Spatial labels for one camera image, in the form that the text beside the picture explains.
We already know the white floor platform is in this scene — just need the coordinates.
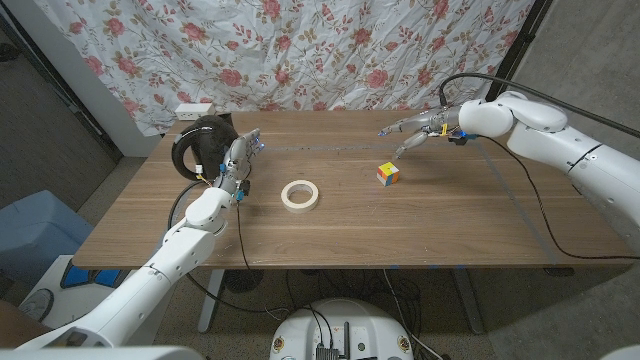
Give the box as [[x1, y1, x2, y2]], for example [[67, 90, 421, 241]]
[[19, 254, 146, 326]]

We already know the blue-grey storage box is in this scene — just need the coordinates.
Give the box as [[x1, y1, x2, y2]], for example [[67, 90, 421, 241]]
[[0, 189, 95, 289]]

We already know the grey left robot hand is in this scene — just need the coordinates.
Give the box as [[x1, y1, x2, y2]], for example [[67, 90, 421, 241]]
[[215, 127, 266, 195]]

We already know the multicoloured Rubik's cube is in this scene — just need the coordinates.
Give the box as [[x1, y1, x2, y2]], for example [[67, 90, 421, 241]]
[[376, 161, 400, 187]]

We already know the black door frame rail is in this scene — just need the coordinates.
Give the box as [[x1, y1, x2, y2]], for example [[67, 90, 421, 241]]
[[0, 4, 125, 164]]

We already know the thin black left wrist wire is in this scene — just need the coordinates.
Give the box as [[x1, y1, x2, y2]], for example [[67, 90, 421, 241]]
[[234, 199, 291, 321]]

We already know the white floral backdrop cloth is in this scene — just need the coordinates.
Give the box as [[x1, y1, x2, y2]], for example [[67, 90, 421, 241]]
[[33, 0, 536, 137]]

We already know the thin black right wrist wire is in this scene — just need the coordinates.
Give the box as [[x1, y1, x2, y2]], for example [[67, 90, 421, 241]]
[[474, 134, 640, 261]]

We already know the white power strip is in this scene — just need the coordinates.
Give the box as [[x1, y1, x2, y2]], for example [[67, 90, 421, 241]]
[[174, 102, 217, 122]]

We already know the black backdrop pole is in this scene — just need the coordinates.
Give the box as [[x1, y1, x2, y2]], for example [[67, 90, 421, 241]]
[[480, 0, 554, 110]]

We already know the thin black wrist wire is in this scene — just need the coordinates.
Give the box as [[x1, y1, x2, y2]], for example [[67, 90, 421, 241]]
[[234, 199, 291, 321], [474, 134, 640, 261]]

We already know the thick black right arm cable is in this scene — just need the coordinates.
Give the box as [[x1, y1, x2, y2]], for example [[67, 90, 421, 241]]
[[438, 72, 640, 140]]

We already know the white robot torso base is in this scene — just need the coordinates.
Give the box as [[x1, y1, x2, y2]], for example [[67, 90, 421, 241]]
[[269, 298, 414, 360]]

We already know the black round floor disc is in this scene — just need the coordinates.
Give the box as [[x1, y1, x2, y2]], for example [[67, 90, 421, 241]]
[[223, 268, 265, 294]]

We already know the grey sneaker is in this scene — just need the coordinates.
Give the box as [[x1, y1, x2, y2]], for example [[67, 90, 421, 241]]
[[18, 288, 55, 322]]

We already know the black electric kettle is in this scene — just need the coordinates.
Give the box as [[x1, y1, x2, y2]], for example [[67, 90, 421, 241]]
[[171, 114, 240, 182]]

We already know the white robot chest cover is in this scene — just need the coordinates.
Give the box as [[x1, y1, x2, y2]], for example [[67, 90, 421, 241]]
[[0, 345, 206, 360]]

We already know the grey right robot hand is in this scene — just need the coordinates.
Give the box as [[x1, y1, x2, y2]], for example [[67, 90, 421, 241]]
[[378, 104, 465, 161]]

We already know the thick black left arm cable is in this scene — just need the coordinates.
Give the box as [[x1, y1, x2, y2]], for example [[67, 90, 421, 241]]
[[167, 179, 294, 315]]

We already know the brown wooden surface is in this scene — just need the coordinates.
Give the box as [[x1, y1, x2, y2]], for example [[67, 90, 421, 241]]
[[0, 299, 51, 349]]

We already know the grey table leg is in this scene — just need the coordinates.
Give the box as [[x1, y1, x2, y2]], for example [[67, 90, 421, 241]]
[[452, 267, 485, 335]]

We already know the blue black floor pad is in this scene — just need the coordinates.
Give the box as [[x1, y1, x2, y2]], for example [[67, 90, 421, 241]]
[[59, 264, 122, 290]]

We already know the white table leg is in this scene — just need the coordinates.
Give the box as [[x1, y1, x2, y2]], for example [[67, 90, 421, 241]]
[[197, 268, 226, 334]]

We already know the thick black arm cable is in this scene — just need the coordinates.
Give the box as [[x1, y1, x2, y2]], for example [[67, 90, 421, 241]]
[[167, 179, 294, 315], [438, 72, 640, 140]]

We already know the beige masking tape roll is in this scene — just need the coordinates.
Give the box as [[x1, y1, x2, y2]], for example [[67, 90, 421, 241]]
[[280, 179, 320, 215]]

